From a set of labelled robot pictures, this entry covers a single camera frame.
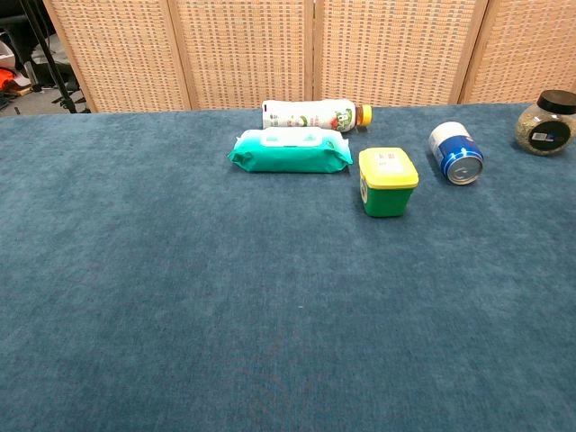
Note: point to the green tub with yellow lid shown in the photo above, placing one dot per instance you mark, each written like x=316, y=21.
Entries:
x=387, y=198

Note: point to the green wet wipes pack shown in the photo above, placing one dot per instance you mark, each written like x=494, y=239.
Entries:
x=288, y=157

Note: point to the white bottle with yellow cap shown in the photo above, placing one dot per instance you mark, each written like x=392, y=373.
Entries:
x=306, y=116

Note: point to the blue table cloth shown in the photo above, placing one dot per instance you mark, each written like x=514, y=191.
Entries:
x=180, y=270

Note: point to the wicker folding screen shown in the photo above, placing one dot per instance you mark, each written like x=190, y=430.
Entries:
x=243, y=54

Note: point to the blue and white can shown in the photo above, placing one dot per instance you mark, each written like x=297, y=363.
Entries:
x=452, y=148

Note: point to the glass jar with black lid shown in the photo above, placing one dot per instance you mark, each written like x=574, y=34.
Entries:
x=540, y=126

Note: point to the black tripod stand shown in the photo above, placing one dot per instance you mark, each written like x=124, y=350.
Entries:
x=60, y=76

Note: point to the orange item on floor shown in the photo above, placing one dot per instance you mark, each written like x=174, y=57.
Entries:
x=8, y=78

